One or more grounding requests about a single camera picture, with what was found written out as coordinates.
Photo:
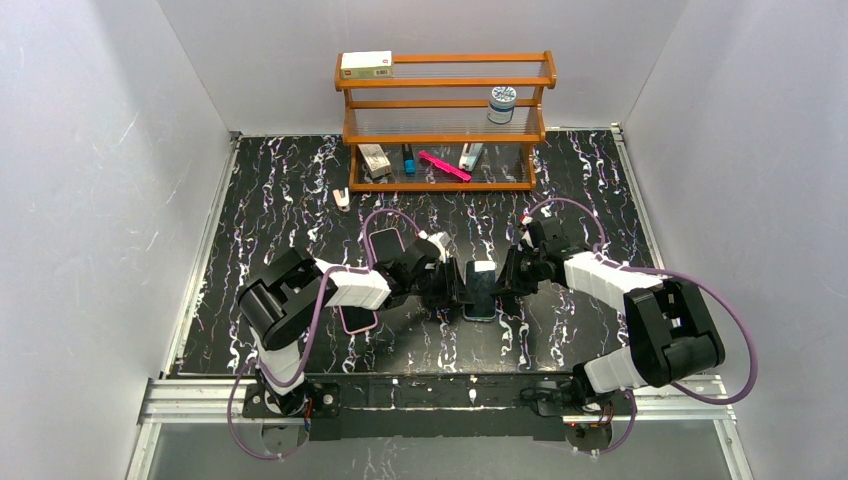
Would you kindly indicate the clear magsafe phone case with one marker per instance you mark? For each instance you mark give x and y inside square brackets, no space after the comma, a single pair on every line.
[493,311]

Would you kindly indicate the small grey box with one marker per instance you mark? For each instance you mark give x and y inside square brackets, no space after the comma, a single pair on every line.
[376,160]

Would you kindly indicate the white teal stapler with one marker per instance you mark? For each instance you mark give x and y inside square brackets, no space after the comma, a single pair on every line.
[469,156]

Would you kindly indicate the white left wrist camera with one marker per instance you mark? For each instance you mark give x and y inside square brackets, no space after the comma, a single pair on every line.
[441,240]

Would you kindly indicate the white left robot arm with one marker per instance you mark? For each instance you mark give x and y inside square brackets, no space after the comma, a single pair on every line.
[283,303]

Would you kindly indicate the black smartphone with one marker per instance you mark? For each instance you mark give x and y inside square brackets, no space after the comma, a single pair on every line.
[387,244]

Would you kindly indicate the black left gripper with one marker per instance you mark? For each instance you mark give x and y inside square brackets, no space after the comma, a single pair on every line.
[444,287]

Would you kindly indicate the pink comb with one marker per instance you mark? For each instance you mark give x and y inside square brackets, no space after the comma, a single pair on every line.
[443,166]

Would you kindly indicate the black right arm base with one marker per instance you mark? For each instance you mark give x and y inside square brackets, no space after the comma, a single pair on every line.
[594,435]

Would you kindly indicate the beige phone case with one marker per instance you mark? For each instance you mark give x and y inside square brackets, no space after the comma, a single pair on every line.
[372,242]

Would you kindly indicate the wooden three-tier shelf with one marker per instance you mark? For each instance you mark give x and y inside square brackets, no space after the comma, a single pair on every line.
[437,103]

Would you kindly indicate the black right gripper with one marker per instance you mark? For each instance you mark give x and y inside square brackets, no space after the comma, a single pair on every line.
[513,275]

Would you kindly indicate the small pink white clip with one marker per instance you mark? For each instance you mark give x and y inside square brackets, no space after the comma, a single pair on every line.
[342,199]

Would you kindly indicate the blue black marker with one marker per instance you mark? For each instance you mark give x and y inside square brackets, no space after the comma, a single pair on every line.
[409,161]

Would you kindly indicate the white blue round jar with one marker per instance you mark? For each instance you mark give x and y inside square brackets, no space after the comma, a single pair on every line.
[501,105]

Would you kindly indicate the pink phone case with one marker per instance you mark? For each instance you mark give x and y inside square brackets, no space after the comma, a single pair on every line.
[357,320]

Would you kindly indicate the aluminium frame rail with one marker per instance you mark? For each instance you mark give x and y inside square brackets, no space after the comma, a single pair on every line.
[276,191]

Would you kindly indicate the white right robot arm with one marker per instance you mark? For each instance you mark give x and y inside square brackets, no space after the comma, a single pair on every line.
[671,333]

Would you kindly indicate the dark teal smartphone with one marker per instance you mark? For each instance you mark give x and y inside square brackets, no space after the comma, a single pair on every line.
[480,291]

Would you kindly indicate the white cardboard box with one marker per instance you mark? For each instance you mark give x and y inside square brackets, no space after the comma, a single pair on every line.
[366,65]

